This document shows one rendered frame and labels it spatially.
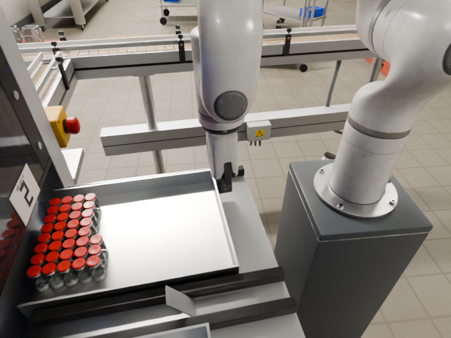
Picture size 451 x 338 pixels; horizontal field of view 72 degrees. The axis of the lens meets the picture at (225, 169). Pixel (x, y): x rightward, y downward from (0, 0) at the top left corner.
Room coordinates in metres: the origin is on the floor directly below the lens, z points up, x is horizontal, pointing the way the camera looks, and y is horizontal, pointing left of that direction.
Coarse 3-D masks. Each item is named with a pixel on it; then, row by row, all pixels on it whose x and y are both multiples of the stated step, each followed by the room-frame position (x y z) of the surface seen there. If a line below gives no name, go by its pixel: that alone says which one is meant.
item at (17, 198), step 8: (24, 168) 0.39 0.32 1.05; (24, 176) 0.38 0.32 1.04; (32, 176) 0.40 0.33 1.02; (16, 184) 0.35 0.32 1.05; (32, 184) 0.38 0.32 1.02; (16, 192) 0.34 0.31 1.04; (24, 192) 0.35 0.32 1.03; (32, 192) 0.37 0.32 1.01; (16, 200) 0.33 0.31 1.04; (24, 200) 0.34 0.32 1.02; (16, 208) 0.32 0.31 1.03; (24, 208) 0.33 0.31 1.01; (32, 208) 0.35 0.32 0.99; (24, 216) 0.32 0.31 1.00
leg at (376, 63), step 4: (372, 60) 1.55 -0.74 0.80; (376, 60) 1.53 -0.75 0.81; (380, 60) 1.53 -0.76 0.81; (372, 64) 1.54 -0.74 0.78; (376, 64) 1.53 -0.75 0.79; (380, 64) 1.53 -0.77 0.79; (372, 68) 1.54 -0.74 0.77; (376, 68) 1.53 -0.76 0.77; (380, 68) 1.53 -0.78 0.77; (368, 72) 1.55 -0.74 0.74; (372, 72) 1.53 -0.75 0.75; (376, 72) 1.53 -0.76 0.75; (368, 76) 1.54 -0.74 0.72; (372, 76) 1.53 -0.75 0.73; (376, 76) 1.53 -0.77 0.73; (368, 80) 1.54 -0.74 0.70; (372, 80) 1.53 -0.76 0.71; (376, 80) 1.53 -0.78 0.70
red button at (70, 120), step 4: (68, 120) 0.60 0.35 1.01; (72, 120) 0.60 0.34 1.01; (76, 120) 0.61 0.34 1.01; (68, 124) 0.59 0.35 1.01; (72, 124) 0.59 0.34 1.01; (76, 124) 0.60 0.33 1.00; (68, 128) 0.59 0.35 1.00; (72, 128) 0.59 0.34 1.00; (76, 128) 0.59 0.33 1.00; (80, 128) 0.61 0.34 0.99; (68, 132) 0.59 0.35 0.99; (72, 132) 0.59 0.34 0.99; (76, 132) 0.59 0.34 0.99
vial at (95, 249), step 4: (92, 248) 0.32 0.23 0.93; (96, 248) 0.32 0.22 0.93; (100, 248) 0.32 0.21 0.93; (92, 252) 0.31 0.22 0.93; (96, 252) 0.31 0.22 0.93; (100, 252) 0.32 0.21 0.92; (100, 256) 0.31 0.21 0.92; (104, 256) 0.32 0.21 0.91; (100, 260) 0.31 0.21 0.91; (104, 260) 0.32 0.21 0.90; (104, 264) 0.31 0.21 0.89
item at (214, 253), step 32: (64, 192) 0.48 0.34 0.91; (96, 192) 0.49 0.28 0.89; (128, 192) 0.50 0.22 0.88; (160, 192) 0.50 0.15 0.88; (192, 192) 0.51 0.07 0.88; (128, 224) 0.41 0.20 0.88; (160, 224) 0.41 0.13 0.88; (192, 224) 0.41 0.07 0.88; (224, 224) 0.39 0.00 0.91; (128, 256) 0.34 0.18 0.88; (160, 256) 0.34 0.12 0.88; (192, 256) 0.34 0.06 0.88; (224, 256) 0.34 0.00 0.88; (64, 288) 0.27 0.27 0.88; (96, 288) 0.27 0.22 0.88; (128, 288) 0.26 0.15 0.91
